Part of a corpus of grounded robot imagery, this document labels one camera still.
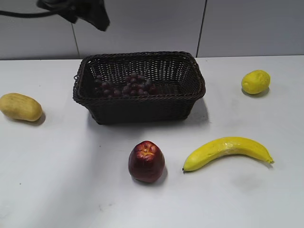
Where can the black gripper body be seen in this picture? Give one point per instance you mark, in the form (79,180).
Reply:
(91,11)

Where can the purple grape bunch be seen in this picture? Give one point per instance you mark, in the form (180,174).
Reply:
(134,84)

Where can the black wicker basket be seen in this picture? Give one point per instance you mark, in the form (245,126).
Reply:
(176,76)

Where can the yellow mango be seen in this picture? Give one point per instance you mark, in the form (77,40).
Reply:
(20,107)

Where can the red apple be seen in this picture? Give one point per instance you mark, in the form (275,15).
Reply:
(146,162)

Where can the yellow lemon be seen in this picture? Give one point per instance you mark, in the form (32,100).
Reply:
(255,82)

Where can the yellow banana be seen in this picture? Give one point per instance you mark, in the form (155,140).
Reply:
(226,146)

